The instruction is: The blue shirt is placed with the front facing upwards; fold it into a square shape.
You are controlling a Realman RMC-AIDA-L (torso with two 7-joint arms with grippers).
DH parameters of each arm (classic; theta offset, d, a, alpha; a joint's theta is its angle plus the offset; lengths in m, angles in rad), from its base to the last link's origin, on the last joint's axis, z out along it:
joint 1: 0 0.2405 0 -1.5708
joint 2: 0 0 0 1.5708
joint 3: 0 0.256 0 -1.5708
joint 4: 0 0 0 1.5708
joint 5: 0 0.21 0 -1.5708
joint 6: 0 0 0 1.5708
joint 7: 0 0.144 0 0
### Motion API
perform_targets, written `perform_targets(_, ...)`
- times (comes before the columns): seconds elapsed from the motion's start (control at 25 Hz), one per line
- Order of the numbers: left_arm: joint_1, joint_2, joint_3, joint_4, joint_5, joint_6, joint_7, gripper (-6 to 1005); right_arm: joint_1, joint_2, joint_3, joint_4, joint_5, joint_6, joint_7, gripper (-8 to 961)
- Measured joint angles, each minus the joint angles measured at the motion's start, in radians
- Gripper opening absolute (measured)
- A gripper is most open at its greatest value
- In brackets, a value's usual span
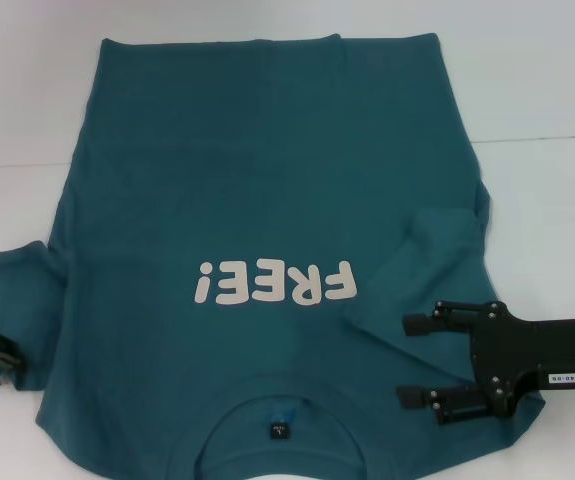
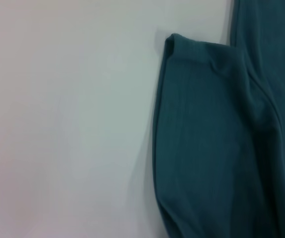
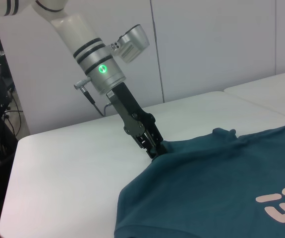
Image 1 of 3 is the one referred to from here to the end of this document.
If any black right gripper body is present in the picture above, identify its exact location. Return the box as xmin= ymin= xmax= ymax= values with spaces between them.
xmin=468 ymin=301 xmax=575 ymax=418

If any teal T-shirt with FREE print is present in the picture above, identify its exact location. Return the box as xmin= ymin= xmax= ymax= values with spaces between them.
xmin=0 ymin=32 xmax=549 ymax=480

